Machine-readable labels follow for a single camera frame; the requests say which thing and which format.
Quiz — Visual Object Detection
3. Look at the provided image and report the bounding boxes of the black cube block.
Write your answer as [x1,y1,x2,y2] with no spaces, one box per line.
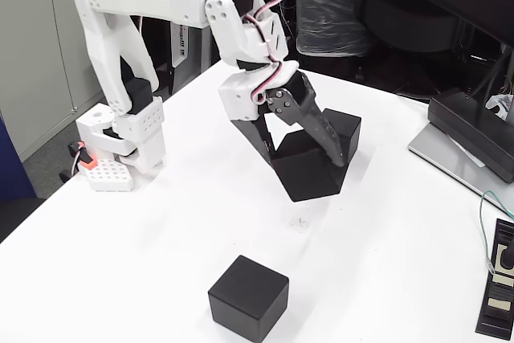
[271,129,351,202]
[319,108,362,167]
[207,255,290,343]

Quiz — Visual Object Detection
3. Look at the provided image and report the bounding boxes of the green cable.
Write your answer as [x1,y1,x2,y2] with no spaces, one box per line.
[478,190,514,274]

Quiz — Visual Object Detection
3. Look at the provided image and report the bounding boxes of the blue partition panel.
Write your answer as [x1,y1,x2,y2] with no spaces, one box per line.
[0,112,37,203]

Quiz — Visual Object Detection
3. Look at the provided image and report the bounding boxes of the bin with clear plastic bag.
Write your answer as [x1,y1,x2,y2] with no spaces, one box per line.
[290,0,370,58]

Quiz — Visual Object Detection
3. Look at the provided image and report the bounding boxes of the black cube block, scratched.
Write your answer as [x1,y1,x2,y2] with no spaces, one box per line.
[319,108,362,167]

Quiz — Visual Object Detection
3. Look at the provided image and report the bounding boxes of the orange black table clamp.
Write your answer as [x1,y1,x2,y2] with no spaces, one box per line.
[59,140,97,183]

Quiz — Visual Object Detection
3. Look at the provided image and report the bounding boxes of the black dock box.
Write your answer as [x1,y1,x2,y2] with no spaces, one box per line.
[426,88,514,183]

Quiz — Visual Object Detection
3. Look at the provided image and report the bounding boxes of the black power plug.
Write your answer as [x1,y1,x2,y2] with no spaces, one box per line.
[500,236,514,272]

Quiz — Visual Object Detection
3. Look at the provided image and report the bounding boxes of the silver metal post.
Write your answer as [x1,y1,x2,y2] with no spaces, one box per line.
[199,28,213,75]

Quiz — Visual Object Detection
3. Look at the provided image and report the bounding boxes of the silver monitor stand base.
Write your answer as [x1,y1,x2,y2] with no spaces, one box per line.
[407,121,514,215]

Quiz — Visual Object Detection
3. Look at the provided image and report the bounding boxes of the red white black servo cable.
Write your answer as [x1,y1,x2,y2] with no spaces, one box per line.
[240,0,297,105]

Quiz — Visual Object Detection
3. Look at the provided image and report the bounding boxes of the crumpled white bag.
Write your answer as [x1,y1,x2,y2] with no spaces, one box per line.
[484,93,514,121]

